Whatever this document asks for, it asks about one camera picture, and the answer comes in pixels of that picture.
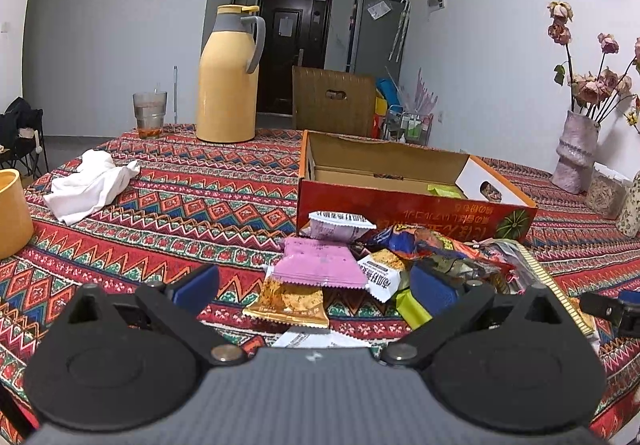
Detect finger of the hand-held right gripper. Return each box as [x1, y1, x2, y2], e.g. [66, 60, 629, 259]
[580, 290, 640, 338]

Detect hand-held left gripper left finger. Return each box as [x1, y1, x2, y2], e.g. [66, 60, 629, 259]
[52, 264, 248, 367]

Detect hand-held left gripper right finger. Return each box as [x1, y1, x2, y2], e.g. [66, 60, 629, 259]
[380, 259, 583, 369]

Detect white brown-label snack packet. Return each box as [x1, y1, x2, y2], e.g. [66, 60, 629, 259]
[357, 249, 407, 303]

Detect blue and orange snack bag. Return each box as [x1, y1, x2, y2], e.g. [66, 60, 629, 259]
[367, 222, 516, 276]

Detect yellow striped long snack packet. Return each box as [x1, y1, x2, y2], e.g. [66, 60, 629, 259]
[500, 242, 601, 351]

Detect red cardboard box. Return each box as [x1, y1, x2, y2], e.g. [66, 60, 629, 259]
[297, 129, 539, 243]

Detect gold snack packet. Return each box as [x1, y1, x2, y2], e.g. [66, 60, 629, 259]
[243, 275, 330, 329]

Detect white and purple snack packet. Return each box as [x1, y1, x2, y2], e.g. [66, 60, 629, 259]
[309, 211, 377, 242]

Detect pink snack packet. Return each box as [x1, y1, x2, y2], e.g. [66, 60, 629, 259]
[272, 236, 369, 290]

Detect plain white printed snack packet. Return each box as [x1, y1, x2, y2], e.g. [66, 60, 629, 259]
[272, 329, 371, 349]

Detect floral patterned container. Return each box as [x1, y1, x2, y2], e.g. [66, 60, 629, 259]
[616, 175, 640, 238]

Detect clear jar with white lid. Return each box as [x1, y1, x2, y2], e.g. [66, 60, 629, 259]
[585, 162, 633, 220]

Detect white cloth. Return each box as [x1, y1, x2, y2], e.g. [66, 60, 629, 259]
[43, 149, 141, 226]

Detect pink textured vase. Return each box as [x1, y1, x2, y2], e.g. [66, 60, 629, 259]
[551, 110, 601, 195]

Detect glass cup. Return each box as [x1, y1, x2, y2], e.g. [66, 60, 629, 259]
[132, 92, 168, 140]

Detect pink feathery plant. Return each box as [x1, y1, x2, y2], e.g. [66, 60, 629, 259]
[400, 68, 438, 113]

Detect yellow cup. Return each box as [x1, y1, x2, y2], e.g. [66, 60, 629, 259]
[0, 168, 35, 260]

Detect yellow thermos jug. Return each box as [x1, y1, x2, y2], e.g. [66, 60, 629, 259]
[196, 4, 266, 143]

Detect dried roses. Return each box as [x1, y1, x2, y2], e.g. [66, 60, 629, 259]
[547, 1, 640, 127]

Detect black folding chair with clothes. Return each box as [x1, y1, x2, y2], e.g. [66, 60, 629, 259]
[0, 96, 50, 178]

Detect dark entrance door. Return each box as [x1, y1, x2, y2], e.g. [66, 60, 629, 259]
[257, 0, 333, 115]

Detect grey refrigerator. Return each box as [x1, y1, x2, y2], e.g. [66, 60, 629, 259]
[347, 0, 411, 76]

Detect white umbrella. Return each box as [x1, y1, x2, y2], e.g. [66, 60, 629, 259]
[389, 0, 411, 63]

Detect wire rack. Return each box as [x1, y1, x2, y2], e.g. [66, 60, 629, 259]
[384, 106, 433, 146]

